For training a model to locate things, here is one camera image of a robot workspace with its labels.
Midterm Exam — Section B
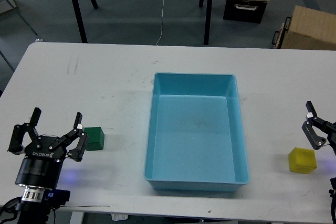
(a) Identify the wooden chair at left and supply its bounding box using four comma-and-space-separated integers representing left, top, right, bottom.
1, 0, 38, 72

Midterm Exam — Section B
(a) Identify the light blue plastic bin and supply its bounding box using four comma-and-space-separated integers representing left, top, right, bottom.
144, 73, 250, 192

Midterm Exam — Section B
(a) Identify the yellow wooden block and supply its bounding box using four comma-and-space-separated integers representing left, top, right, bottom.
288, 147, 317, 174

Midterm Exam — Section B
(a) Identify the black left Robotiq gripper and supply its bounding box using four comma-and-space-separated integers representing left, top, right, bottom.
7, 107, 89, 189

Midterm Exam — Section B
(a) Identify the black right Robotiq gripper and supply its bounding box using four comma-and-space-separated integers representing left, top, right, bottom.
301, 100, 336, 156

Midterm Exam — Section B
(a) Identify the white hanging cord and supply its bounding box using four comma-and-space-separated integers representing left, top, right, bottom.
155, 0, 167, 47

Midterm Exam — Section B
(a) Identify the green wooden block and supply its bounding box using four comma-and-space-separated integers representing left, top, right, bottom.
85, 127, 104, 151

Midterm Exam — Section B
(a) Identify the light wooden cabinet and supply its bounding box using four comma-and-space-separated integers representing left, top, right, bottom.
271, 6, 335, 51

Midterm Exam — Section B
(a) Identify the black storage box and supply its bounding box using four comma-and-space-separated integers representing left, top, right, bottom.
223, 0, 267, 24

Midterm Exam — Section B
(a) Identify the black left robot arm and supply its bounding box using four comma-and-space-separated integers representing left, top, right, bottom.
1, 108, 89, 223

